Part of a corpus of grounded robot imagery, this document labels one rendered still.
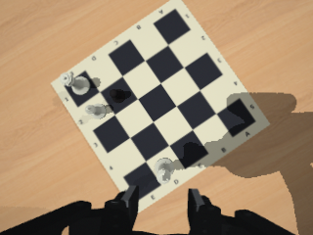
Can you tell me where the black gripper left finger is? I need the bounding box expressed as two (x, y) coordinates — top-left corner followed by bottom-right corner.
(0, 185), (139, 235)

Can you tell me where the black and cream chessboard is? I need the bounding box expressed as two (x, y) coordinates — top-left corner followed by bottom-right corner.
(51, 0), (270, 213)

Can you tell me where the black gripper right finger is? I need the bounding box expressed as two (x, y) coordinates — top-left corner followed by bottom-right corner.
(187, 188), (295, 235)

